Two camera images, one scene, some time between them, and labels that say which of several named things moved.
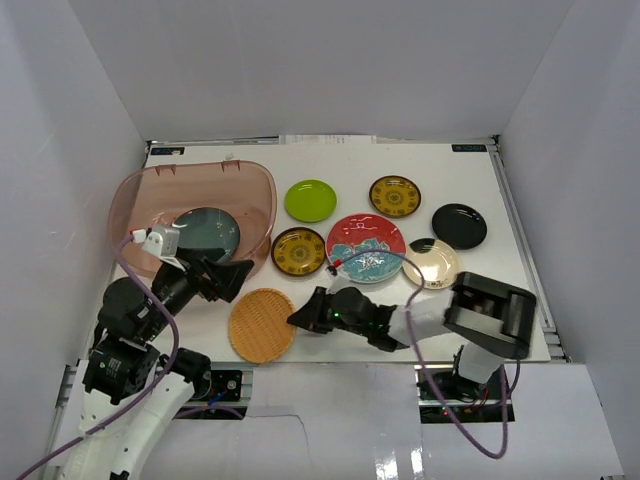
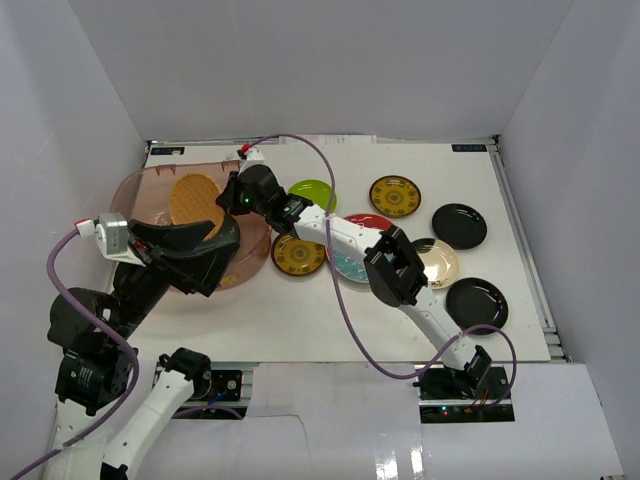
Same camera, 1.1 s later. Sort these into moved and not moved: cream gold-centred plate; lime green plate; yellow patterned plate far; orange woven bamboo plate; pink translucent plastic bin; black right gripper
Moved: black right gripper; orange woven bamboo plate
Not moved: cream gold-centred plate; yellow patterned plate far; lime green plate; pink translucent plastic bin
